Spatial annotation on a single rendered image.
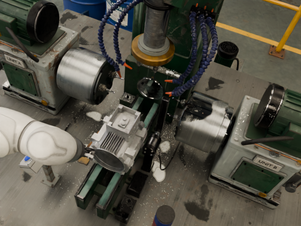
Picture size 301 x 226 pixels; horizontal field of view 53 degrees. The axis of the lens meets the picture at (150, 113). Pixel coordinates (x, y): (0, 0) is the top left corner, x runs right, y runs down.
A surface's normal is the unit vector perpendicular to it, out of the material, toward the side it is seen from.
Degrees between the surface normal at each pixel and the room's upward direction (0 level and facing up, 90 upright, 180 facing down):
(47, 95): 89
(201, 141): 81
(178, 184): 0
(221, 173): 89
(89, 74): 36
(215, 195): 0
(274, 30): 0
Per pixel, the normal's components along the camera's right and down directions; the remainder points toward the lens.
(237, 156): -0.39, 0.70
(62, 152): 0.89, 0.33
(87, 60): 0.07, -0.53
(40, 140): -0.02, -0.29
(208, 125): -0.17, -0.02
